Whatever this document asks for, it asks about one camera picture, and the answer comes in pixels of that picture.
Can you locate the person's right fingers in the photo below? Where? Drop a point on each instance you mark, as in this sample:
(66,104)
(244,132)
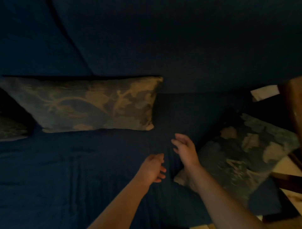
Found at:
(178,142)

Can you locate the person's right forearm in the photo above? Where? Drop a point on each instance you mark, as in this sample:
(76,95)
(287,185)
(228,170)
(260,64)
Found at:
(219,200)

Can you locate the person's right hand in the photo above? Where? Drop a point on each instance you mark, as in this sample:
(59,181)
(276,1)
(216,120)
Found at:
(186,151)

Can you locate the brown wooden sofa armrest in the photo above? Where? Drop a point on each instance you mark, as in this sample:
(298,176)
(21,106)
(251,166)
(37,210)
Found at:
(292,132)

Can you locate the person's left fingers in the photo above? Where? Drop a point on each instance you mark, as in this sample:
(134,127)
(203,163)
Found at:
(161,169)

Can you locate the dark blue sofa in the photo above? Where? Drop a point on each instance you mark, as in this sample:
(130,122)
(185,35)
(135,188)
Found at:
(118,59)

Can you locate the floral patterned cushion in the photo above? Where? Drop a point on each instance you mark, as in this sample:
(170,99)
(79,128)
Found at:
(243,153)
(10,127)
(87,103)

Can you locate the person's left forearm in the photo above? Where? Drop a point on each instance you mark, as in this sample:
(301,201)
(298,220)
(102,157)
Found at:
(122,205)

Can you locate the person's left hand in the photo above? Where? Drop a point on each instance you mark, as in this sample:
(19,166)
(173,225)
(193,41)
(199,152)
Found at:
(149,168)

